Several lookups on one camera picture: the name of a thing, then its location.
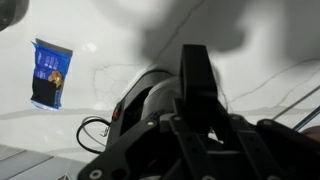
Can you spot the black steel coffee maker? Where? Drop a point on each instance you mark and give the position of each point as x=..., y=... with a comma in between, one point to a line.
x=133, y=96

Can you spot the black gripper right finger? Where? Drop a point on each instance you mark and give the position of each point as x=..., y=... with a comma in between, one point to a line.
x=207, y=100

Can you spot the blue snack packet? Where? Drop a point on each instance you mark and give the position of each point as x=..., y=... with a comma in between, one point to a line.
x=50, y=76

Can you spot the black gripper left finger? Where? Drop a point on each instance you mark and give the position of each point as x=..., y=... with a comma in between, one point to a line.
x=190, y=83

